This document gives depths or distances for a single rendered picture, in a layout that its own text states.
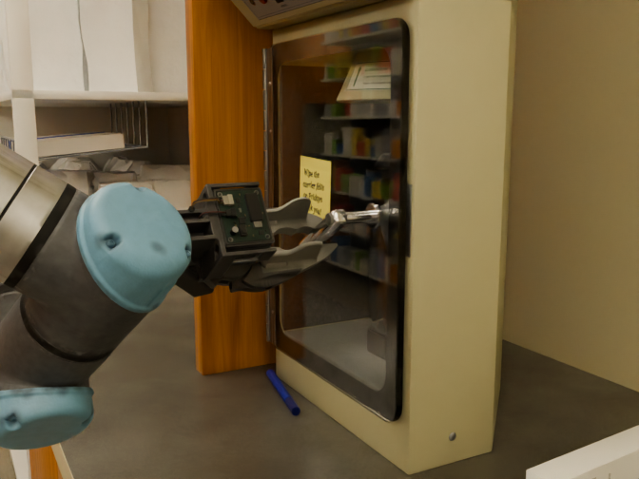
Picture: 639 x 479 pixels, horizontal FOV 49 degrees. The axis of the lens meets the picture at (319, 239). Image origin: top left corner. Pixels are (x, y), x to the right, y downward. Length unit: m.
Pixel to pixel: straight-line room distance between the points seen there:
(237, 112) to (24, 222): 0.57
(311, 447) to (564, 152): 0.59
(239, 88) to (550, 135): 0.48
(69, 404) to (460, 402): 0.40
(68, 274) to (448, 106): 0.40
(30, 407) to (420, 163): 0.39
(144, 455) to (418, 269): 0.36
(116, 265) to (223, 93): 0.57
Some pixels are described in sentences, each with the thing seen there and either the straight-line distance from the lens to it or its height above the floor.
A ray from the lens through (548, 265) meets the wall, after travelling 1.16.
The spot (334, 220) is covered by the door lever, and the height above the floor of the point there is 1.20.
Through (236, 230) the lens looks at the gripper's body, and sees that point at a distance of 0.63.
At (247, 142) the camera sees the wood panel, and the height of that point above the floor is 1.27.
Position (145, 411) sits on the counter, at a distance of 0.92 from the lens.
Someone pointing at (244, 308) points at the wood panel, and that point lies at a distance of 1.02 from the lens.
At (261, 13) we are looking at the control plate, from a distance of 0.90.
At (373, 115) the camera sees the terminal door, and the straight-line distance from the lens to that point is 0.71.
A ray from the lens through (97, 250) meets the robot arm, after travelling 0.44.
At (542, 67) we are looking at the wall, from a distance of 1.16.
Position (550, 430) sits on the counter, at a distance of 0.89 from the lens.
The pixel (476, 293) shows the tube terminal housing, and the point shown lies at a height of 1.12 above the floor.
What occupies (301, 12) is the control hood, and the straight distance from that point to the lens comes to 0.82.
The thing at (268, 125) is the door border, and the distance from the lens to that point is 0.94.
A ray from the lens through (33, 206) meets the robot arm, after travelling 0.45.
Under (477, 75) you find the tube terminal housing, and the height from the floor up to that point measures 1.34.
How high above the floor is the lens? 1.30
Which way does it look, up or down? 10 degrees down
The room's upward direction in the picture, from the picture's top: straight up
